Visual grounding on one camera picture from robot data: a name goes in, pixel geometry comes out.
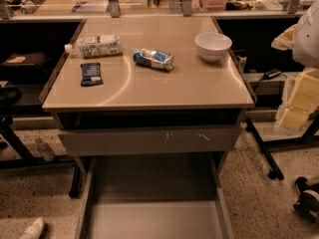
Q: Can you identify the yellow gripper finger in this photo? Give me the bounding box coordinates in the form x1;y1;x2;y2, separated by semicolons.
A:
278;68;319;130

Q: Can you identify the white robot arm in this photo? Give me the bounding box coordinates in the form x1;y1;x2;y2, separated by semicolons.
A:
278;0;319;130

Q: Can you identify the open grey middle drawer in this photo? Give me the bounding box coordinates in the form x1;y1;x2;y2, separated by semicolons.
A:
74;154;235;239

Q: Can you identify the black power adapter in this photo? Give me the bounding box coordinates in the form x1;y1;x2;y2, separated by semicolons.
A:
263;69;281;80

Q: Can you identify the black white wheel base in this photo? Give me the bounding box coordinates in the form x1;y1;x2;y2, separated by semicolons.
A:
293;176;319;223

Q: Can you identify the white ceramic bowl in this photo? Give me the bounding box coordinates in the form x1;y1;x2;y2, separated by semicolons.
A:
194;32;232;63

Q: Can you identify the grey desk with drawers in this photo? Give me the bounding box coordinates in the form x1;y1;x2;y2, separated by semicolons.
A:
38;16;257;199

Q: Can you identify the white plastic bottle lying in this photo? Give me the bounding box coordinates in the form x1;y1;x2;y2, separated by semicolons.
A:
65;34;123;59

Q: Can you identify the dark blue snack packet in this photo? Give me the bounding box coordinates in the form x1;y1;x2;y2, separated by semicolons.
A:
81;63;103;87

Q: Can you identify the clear water bottle on floor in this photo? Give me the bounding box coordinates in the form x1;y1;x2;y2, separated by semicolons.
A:
35;137;55;162

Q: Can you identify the white shoe on floor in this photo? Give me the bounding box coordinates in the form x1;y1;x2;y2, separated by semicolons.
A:
19;217;45;239

